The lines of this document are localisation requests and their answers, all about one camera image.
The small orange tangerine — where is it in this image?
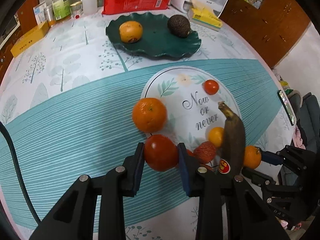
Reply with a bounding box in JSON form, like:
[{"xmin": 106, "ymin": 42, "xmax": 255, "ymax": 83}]
[{"xmin": 243, "ymin": 145, "xmax": 261, "ymax": 170}]

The overripe brown banana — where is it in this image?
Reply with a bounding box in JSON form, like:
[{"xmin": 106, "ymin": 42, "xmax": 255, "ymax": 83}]
[{"xmin": 218, "ymin": 101, "xmax": 246, "ymax": 178}]

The large red tomato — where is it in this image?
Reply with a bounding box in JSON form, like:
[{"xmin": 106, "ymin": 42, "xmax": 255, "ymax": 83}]
[{"xmin": 144, "ymin": 134, "xmax": 179, "ymax": 172}]

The red lychee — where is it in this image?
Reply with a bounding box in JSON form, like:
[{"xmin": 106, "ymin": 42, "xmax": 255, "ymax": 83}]
[
  {"xmin": 187, "ymin": 149, "xmax": 195, "ymax": 157},
  {"xmin": 193, "ymin": 141, "xmax": 216, "ymax": 164}
]

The small yellow kumquat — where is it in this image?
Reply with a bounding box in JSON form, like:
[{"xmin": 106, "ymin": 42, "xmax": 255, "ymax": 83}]
[{"xmin": 208, "ymin": 127, "xmax": 224, "ymax": 148}]

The large orange mandarin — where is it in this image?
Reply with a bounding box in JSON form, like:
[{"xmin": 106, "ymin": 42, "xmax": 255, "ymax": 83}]
[{"xmin": 132, "ymin": 98, "xmax": 167, "ymax": 133}]

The small red cherry tomato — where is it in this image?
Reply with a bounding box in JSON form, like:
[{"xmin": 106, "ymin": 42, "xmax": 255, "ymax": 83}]
[{"xmin": 203, "ymin": 79, "xmax": 219, "ymax": 95}]

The smartphone on table edge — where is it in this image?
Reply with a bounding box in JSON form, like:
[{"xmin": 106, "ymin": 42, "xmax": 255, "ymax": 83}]
[{"xmin": 277, "ymin": 90, "xmax": 296, "ymax": 126}]

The round white floral placemat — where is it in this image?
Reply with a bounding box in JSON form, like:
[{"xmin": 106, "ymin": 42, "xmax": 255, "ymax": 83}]
[{"xmin": 141, "ymin": 66, "xmax": 241, "ymax": 151}]

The wooden cabinet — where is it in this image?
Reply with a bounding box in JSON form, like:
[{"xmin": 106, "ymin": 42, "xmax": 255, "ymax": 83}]
[{"xmin": 220, "ymin": 0, "xmax": 310, "ymax": 69}]

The dark green leaf plate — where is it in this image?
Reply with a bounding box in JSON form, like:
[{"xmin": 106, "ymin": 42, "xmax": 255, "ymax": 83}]
[{"xmin": 106, "ymin": 12, "xmax": 201, "ymax": 59}]

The yellow passion fruit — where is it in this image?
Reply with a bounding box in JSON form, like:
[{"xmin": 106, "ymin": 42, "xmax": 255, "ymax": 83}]
[{"xmin": 119, "ymin": 21, "xmax": 143, "ymax": 43}]

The yellow tissue pack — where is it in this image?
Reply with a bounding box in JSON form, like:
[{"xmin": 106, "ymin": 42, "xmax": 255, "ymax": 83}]
[{"xmin": 188, "ymin": 0, "xmax": 223, "ymax": 31}]

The dark brown avocado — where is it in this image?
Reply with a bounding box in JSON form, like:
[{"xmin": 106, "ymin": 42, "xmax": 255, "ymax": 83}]
[{"xmin": 167, "ymin": 15, "xmax": 191, "ymax": 38}]

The yellow cardboard box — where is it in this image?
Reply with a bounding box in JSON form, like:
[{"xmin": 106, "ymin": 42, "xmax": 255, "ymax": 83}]
[{"xmin": 11, "ymin": 21, "xmax": 49, "ymax": 58}]

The small glass jar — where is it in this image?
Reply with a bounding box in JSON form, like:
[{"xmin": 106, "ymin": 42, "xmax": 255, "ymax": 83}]
[{"xmin": 70, "ymin": 1, "xmax": 83, "ymax": 19}]

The metal can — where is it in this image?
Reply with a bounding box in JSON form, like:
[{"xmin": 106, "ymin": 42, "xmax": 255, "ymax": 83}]
[{"xmin": 44, "ymin": 4, "xmax": 56, "ymax": 28}]

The clear bottle green label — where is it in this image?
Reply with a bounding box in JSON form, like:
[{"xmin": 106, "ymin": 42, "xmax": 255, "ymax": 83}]
[{"xmin": 52, "ymin": 0, "xmax": 71, "ymax": 22}]

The white blue small box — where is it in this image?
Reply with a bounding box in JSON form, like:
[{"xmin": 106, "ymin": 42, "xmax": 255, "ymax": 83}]
[{"xmin": 33, "ymin": 1, "xmax": 47, "ymax": 25}]

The black cable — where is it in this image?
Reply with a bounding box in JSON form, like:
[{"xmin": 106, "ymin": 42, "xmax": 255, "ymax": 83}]
[{"xmin": 0, "ymin": 121, "xmax": 42, "ymax": 225}]

